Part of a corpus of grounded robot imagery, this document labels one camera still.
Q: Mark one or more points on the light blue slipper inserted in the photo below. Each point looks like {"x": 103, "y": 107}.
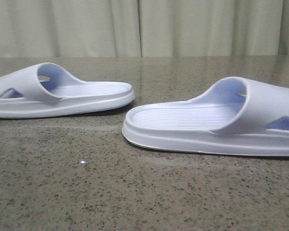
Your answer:
{"x": 235, "y": 116}

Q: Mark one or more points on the light blue slipper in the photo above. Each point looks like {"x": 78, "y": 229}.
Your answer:
{"x": 47, "y": 89}

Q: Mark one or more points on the pale green curtain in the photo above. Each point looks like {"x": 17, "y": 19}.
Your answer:
{"x": 147, "y": 28}

